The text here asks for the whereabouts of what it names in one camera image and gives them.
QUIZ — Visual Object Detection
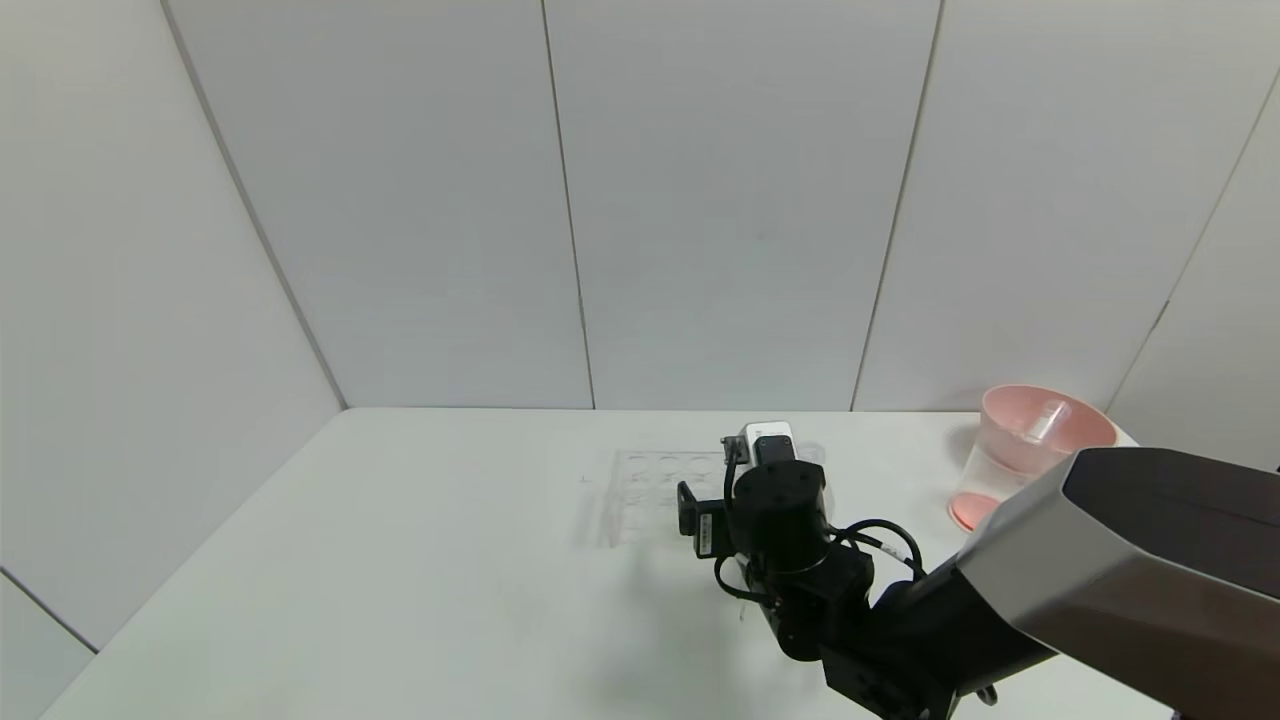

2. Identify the test tube with red pigment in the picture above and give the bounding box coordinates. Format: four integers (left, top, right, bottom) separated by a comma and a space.
1019, 399, 1070, 447

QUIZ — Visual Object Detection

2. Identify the clear plastic test tube rack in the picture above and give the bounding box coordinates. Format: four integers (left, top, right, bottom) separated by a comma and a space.
604, 447, 833, 548

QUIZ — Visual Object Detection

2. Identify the clear plastic beaker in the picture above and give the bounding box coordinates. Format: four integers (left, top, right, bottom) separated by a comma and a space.
947, 434, 1053, 534

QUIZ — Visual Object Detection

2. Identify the pink plastic bowl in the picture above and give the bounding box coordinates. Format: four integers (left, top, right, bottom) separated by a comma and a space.
979, 385, 1119, 478

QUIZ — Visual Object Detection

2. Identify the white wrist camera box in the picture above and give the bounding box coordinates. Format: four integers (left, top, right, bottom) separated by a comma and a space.
721, 421, 799, 468

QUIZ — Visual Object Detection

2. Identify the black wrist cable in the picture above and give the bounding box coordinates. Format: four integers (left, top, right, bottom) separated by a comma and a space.
714, 455, 927, 604

